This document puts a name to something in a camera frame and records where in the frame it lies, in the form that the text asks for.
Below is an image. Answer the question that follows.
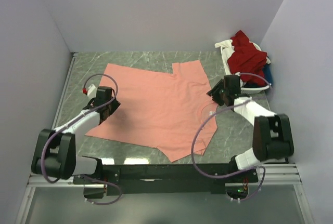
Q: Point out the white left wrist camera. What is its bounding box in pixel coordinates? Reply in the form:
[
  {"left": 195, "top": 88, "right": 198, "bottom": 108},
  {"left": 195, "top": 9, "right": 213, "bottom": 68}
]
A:
[{"left": 82, "top": 84, "right": 97, "bottom": 99}]

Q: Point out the red t-shirt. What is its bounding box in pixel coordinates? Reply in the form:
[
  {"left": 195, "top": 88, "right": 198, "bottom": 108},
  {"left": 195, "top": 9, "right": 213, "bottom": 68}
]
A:
[{"left": 227, "top": 30, "right": 267, "bottom": 78}]

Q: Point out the aluminium rail frame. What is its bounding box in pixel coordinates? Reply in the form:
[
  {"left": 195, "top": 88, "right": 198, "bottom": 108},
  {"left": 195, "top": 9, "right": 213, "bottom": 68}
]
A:
[{"left": 16, "top": 51, "right": 314, "bottom": 223}]

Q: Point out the salmon pink t-shirt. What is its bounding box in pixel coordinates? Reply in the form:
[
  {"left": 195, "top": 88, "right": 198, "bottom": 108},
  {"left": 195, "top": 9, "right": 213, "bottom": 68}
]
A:
[{"left": 87, "top": 60, "right": 217, "bottom": 162}]

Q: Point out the blue t-shirt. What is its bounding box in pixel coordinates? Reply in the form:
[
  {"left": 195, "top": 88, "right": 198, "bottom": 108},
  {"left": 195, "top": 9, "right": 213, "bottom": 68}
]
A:
[{"left": 244, "top": 56, "right": 274, "bottom": 89}]

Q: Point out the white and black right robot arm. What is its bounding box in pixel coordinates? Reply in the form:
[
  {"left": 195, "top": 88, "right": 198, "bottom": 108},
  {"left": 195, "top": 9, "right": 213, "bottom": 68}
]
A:
[{"left": 207, "top": 75, "right": 294, "bottom": 182}]

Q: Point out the white laundry basket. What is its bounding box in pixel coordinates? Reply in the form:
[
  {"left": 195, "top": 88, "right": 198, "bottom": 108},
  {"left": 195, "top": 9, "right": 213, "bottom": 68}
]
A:
[{"left": 215, "top": 39, "right": 270, "bottom": 94}]

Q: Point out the white t-shirt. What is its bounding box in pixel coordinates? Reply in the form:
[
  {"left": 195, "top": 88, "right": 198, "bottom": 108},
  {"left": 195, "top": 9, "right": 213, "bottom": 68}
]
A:
[{"left": 215, "top": 39, "right": 234, "bottom": 75}]

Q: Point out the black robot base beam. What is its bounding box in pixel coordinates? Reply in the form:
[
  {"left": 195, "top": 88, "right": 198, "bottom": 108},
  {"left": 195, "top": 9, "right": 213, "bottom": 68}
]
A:
[{"left": 72, "top": 163, "right": 261, "bottom": 199}]

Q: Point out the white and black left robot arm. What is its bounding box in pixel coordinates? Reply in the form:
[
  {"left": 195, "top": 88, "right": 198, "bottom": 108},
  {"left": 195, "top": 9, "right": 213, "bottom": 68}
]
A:
[{"left": 31, "top": 86, "right": 120, "bottom": 183}]

